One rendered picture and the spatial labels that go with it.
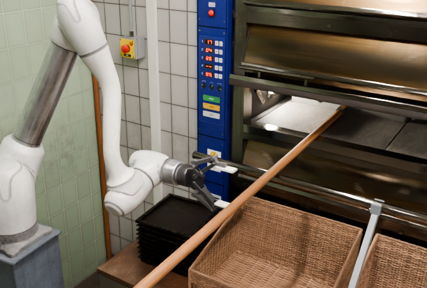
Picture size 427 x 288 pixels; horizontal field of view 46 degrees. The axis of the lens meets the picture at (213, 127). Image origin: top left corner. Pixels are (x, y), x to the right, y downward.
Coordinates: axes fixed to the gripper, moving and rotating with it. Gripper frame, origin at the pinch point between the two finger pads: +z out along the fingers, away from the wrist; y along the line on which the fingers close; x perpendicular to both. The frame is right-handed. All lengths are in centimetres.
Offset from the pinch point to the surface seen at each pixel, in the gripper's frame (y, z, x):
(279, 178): 2.6, 8.5, -19.7
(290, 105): 1, -19, -94
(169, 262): -1.1, 6.9, 44.3
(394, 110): -22, 40, -42
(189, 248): -0.7, 7.3, 35.9
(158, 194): 51, -75, -57
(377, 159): 3, 33, -57
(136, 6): -45, -86, -59
